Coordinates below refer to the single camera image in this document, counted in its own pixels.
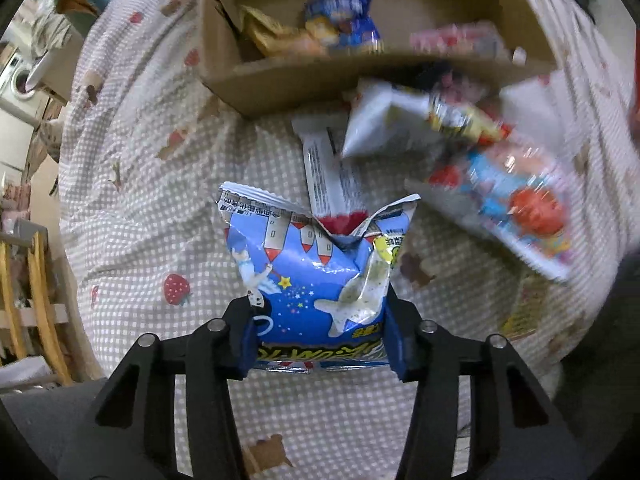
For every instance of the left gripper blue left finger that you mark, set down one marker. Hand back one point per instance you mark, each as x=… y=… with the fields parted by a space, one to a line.
x=242 y=348

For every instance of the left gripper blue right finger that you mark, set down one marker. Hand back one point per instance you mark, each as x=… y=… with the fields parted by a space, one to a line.
x=400 y=337

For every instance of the blue rocket chips bag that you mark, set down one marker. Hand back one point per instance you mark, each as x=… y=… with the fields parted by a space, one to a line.
x=319 y=298

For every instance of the red white wafer packet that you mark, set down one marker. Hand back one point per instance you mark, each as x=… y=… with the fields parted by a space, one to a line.
x=333 y=183

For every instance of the tan brown snack bag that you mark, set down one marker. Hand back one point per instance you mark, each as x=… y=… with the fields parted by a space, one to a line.
x=272 y=38

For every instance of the pink snack packet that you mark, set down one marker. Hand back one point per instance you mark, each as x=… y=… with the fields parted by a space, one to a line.
x=478 y=39

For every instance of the blue yellow snack packet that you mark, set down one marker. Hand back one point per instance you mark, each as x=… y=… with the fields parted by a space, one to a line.
x=342 y=24

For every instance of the yellow cheese chips bag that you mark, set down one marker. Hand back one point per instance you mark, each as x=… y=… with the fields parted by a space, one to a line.
x=528 y=308

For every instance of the checkered patterned bed sheet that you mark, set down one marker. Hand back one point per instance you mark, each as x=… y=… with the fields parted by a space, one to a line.
x=146 y=146

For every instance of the colourful shrimp chips bag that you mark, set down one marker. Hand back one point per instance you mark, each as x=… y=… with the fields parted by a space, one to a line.
x=513 y=192

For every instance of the wooden rack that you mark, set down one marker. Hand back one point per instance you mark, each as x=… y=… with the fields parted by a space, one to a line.
x=40 y=313

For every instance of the white grey snack bag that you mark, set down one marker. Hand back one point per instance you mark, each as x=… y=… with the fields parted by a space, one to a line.
x=386 y=119

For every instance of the grey trouser leg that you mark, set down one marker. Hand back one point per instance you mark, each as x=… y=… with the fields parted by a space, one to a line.
x=36 y=426

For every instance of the brown cardboard box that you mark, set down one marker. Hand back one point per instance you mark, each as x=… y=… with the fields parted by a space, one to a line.
x=260 y=56

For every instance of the white washing machine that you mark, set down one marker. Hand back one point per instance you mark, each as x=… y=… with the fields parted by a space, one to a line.
x=23 y=104

